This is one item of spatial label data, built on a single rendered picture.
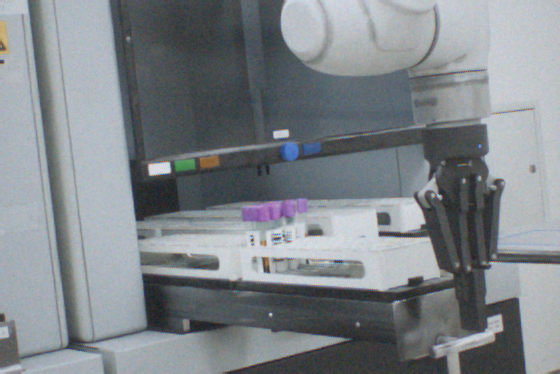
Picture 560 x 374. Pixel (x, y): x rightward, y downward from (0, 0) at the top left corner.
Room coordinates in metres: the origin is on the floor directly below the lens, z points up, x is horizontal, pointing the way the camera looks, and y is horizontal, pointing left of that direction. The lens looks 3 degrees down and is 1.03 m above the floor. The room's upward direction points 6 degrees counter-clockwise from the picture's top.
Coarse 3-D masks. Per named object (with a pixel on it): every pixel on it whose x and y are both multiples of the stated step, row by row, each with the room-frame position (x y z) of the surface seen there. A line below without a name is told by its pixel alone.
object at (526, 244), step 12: (516, 228) 1.92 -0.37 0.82; (528, 228) 1.90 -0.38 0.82; (540, 228) 1.88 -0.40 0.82; (552, 228) 1.86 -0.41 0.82; (504, 240) 1.78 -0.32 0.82; (516, 240) 1.76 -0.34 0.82; (528, 240) 1.75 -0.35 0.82; (540, 240) 1.73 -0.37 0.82; (552, 240) 1.72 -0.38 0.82; (504, 252) 1.68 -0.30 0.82; (516, 252) 1.66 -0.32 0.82; (528, 252) 1.65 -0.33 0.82; (540, 252) 1.63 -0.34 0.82; (552, 252) 1.61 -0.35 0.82; (552, 264) 1.62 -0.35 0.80; (444, 360) 1.80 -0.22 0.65; (456, 360) 1.80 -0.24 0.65; (444, 372) 1.80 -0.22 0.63; (456, 372) 1.80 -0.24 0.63
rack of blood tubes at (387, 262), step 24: (312, 240) 1.65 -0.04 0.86; (336, 240) 1.62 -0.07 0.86; (360, 240) 1.58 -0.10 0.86; (384, 240) 1.55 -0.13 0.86; (408, 240) 1.53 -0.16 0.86; (240, 264) 1.68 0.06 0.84; (312, 264) 1.70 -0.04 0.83; (336, 264) 1.65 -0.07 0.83; (360, 264) 1.62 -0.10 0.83; (384, 264) 1.45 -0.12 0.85; (408, 264) 1.47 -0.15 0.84; (432, 264) 1.49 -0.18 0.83; (384, 288) 1.45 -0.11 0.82
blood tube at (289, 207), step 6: (288, 204) 1.66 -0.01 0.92; (294, 204) 1.66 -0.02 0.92; (288, 210) 1.66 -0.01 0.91; (294, 210) 1.66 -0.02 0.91; (288, 216) 1.66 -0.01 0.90; (294, 216) 1.66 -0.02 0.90; (288, 222) 1.66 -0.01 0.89; (294, 222) 1.66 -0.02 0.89; (288, 228) 1.66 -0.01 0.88; (294, 228) 1.66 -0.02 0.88; (288, 234) 1.66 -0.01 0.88; (294, 234) 1.66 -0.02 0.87; (288, 240) 1.66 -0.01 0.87; (294, 240) 1.66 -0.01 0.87; (288, 258) 1.66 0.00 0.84; (294, 258) 1.66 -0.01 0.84; (288, 264) 1.66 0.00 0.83; (294, 264) 1.66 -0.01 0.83
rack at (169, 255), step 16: (144, 240) 1.94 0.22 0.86; (160, 240) 1.91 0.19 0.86; (176, 240) 1.88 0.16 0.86; (192, 240) 1.85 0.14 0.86; (208, 240) 1.82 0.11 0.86; (224, 240) 1.79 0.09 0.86; (240, 240) 1.76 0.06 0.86; (144, 256) 1.95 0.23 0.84; (160, 256) 1.97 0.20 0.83; (176, 256) 1.98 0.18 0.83; (192, 256) 1.96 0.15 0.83; (224, 256) 1.71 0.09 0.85; (144, 272) 1.89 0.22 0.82; (160, 272) 1.85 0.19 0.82; (176, 272) 1.82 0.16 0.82; (192, 272) 1.78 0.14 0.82; (208, 272) 1.75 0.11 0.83; (224, 272) 1.71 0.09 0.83; (240, 272) 1.71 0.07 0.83
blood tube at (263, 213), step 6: (258, 210) 1.63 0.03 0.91; (264, 210) 1.63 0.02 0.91; (264, 216) 1.63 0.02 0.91; (264, 222) 1.63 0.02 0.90; (264, 228) 1.63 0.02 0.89; (264, 234) 1.63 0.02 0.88; (270, 234) 1.64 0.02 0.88; (264, 240) 1.64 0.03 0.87; (270, 240) 1.64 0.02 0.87; (264, 246) 1.64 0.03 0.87; (270, 258) 1.64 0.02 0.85; (270, 264) 1.64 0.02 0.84; (270, 270) 1.64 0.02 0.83
